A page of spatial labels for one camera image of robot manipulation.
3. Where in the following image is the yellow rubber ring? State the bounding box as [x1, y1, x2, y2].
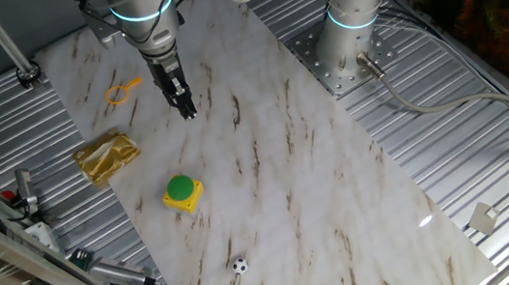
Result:
[103, 75, 146, 107]

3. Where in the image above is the green bit set case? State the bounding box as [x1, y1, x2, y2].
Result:
[68, 246, 96, 274]

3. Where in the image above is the yellow box green push button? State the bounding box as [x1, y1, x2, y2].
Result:
[159, 170, 208, 218]

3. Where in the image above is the grey cable with metal connector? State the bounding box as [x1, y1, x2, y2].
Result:
[354, 35, 509, 147]

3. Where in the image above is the black pole foot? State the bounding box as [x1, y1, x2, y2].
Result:
[14, 59, 44, 91]

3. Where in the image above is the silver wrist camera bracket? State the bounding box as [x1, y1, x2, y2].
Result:
[82, 7, 127, 52]

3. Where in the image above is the small soccer ball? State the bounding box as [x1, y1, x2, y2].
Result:
[230, 256, 250, 276]

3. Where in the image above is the silver ribbed camera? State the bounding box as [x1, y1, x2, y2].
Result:
[87, 249, 171, 285]

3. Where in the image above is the small silver metal device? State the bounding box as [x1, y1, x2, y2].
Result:
[12, 166, 42, 216]

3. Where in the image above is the aluminium frame pole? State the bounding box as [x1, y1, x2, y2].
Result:
[0, 0, 38, 77]

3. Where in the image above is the gold foil packet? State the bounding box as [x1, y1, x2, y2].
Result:
[69, 127, 147, 191]

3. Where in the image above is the white marble pattern sheet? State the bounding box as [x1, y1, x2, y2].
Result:
[27, 0, 500, 285]

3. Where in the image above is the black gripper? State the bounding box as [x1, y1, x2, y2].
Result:
[145, 48, 199, 126]

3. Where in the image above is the grey flat tag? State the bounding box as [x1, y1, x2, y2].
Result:
[466, 199, 504, 239]

